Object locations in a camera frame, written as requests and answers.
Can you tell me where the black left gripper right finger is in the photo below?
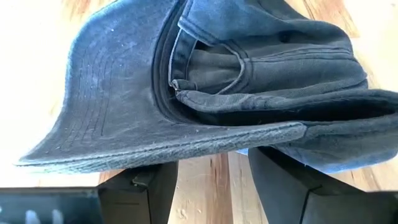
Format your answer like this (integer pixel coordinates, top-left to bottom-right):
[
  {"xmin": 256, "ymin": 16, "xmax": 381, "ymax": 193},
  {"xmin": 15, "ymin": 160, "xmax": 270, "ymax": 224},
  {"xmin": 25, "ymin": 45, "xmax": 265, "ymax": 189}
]
[{"xmin": 248, "ymin": 146, "xmax": 365, "ymax": 224}]

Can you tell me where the dark blue-grey baseball cap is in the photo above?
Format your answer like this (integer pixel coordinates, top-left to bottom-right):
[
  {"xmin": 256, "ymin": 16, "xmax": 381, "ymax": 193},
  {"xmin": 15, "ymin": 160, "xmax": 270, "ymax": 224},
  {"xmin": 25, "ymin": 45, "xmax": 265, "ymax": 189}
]
[{"xmin": 15, "ymin": 0, "xmax": 398, "ymax": 175}]

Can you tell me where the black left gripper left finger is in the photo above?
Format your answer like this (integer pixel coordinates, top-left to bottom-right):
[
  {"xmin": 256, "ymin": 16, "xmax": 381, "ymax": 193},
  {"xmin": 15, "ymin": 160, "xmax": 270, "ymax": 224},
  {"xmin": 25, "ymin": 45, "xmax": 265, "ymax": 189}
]
[{"xmin": 98, "ymin": 161, "xmax": 178, "ymax": 224}]

